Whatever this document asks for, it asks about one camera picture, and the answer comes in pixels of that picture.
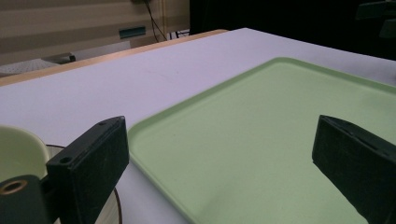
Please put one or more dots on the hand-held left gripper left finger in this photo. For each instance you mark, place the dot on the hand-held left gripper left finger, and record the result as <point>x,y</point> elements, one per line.
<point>90,165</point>

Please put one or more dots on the cream cup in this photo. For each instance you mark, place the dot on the cream cup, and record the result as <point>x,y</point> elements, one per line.
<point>18,152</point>

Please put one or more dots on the light green plastic tray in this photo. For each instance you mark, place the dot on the light green plastic tray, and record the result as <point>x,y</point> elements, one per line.
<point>249,140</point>

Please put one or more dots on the teal wall box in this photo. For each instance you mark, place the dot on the teal wall box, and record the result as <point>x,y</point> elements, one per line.
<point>132,31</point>

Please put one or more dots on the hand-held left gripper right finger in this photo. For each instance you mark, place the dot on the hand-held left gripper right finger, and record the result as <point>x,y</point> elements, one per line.
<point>358,161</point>

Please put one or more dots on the white perforated board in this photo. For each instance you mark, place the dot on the white perforated board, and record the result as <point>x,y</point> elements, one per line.
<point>25,66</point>

